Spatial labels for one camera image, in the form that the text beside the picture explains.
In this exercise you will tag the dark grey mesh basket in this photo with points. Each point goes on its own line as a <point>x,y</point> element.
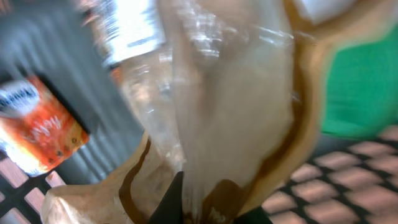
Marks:
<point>74,49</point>

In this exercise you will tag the brown clear snack bag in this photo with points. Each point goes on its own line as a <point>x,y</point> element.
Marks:
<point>232,98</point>

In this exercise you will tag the orange Kleenex tissue pack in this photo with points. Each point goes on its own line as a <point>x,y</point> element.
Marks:
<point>37,132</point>

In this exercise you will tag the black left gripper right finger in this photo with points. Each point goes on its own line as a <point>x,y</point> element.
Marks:
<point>254,216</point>

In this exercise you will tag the green lid jar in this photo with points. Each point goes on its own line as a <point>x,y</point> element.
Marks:
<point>361,89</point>

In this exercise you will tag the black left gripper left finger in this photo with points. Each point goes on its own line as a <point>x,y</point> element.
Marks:
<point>169,210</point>

